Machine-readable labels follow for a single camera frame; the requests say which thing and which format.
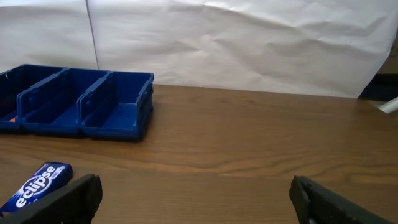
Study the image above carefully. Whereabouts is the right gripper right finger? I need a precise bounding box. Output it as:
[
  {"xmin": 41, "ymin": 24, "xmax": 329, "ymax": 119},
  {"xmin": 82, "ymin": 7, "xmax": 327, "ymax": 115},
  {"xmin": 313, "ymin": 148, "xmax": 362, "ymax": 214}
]
[{"xmin": 289, "ymin": 175, "xmax": 396, "ymax": 224}]

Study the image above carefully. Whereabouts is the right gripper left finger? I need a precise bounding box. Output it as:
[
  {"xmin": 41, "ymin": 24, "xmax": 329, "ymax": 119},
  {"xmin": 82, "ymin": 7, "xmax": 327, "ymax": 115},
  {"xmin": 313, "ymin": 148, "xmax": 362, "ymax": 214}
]
[{"xmin": 0, "ymin": 173, "xmax": 103, "ymax": 224}]

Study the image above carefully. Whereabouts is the blue candy pack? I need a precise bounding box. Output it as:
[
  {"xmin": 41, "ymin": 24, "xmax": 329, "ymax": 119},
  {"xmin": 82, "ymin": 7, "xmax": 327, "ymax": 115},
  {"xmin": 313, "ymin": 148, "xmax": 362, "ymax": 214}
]
[{"xmin": 0, "ymin": 161, "xmax": 74, "ymax": 214}]

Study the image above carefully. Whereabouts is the blue tray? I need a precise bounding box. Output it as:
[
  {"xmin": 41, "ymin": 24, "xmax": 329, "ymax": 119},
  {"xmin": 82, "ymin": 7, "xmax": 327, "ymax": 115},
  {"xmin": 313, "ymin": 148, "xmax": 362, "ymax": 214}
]
[{"xmin": 0, "ymin": 63, "xmax": 155, "ymax": 141}]

